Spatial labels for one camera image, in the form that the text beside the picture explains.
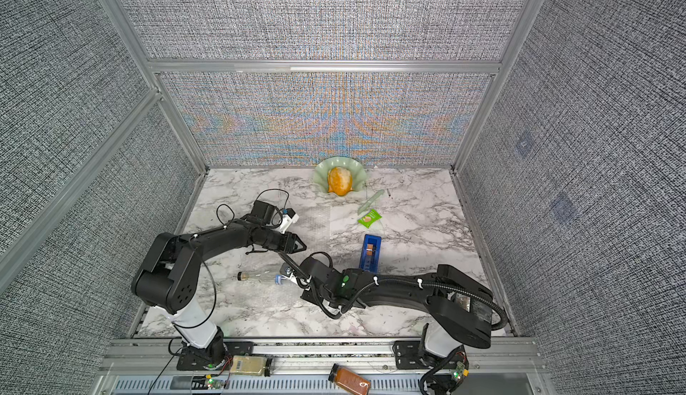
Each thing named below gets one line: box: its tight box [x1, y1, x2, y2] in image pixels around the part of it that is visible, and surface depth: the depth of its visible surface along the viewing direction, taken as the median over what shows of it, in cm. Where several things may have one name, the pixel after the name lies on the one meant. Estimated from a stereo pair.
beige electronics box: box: [230, 354, 268, 377], surface depth 70 cm
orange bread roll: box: [326, 166, 353, 197], surface depth 106 cm
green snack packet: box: [357, 209, 383, 229], surface depth 104 cm
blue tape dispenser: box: [359, 234, 383, 274], surface depth 89 cm
